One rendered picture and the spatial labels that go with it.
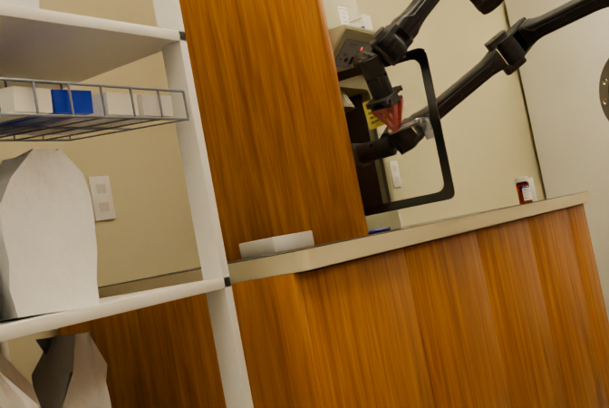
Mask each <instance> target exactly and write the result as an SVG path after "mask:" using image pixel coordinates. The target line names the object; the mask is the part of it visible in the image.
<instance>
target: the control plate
mask: <svg viewBox="0 0 609 408"><path fill-rule="evenodd" d="M369 46H370V45H369V43H366V42H361V41H356V40H351V39H346V40H345V42H344V44H343V47H342V49H341V51H340V52H339V53H338V55H337V57H336V59H335V66H336V67H342V68H349V69H350V68H353V63H352V64H348V63H349V62H350V60H351V58H352V57H354V56H355V55H356V54H357V53H359V52H360V51H361V48H362V51H365V50H366V48H367V47H369ZM341 57H342V60H341V61H339V59H340V58H341ZM345 58H348V61H347V62H345V61H344V59H345Z"/></svg>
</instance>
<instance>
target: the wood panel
mask: <svg viewBox="0 0 609 408"><path fill-rule="evenodd" d="M179 5H180V10H181V14H182V20H183V24H184V30H185V35H186V40H187V45H188V54H189V59H190V64H191V69H192V74H193V79H194V84H195V89H196V95H197V99H198V108H199V114H200V119H201V123H202V129H203V133H204V139H205V143H206V149H207V154H208V163H209V168H210V173H211V178H212V183H213V188H214V193H215V198H216V203H217V213H218V217H219V223H220V227H221V232H222V238H223V242H224V248H225V252H226V258H227V261H231V260H237V259H241V254H240V249H239V244H241V243H246V242H250V241H255V240H259V239H264V238H272V237H277V236H283V235H288V234H293V233H298V232H304V231H308V230H312V232H313V237H314V244H315V245H318V244H323V243H328V242H333V241H338V240H343V239H348V238H357V237H361V236H366V235H369V232H368V228H367V223H366V218H365V214H364V209H363V201H362V196H361V191H360V186H359V181H358V177H357V172H356V168H355V163H354V158H353V149H352V144H351V140H350V135H349V131H348V126H347V121H346V117H345V112H344V107H343V98H342V94H341V89H340V84H339V80H338V75H337V71H336V66H335V60H334V52H333V47H332V43H331V38H330V34H329V29H328V24H327V20H326V14H325V10H324V1H323V0H179Z"/></svg>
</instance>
